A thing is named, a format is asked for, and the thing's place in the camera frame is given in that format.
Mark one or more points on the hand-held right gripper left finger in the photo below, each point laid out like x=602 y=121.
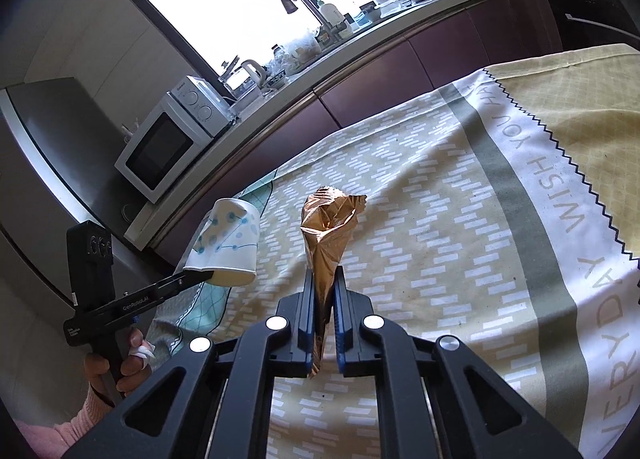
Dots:
x=310 y=309

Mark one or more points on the patterned green beige tablecloth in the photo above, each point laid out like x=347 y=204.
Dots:
x=450 y=219

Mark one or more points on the grey refrigerator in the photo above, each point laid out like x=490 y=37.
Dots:
x=45 y=149

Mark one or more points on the black built-in oven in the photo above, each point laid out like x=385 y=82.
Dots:
x=595 y=14

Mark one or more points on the person's left hand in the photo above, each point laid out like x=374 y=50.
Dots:
x=137 y=354

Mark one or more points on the brown foil wrapper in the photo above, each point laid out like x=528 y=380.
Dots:
x=327 y=234

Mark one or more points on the clear plastic bags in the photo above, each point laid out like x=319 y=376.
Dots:
x=297 y=49

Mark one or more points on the white soap bottle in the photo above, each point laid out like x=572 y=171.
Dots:
x=331 y=14

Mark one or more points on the blue dotted paper cup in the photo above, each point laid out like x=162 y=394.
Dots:
x=230 y=239

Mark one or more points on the person's left forearm pink sleeve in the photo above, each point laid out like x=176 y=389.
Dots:
x=55 y=431

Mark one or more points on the dark kitchen counter cabinet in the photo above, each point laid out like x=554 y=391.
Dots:
x=400 y=59

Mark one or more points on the white microwave oven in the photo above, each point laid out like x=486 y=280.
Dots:
x=165 y=144

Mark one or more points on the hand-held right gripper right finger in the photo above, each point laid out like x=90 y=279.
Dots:
x=342 y=309

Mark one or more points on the electric kettle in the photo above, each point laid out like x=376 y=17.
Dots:
x=245 y=76

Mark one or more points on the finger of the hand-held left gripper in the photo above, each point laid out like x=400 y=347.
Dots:
x=185 y=284

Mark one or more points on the small blue white bowl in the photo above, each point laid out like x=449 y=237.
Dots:
x=278 y=80

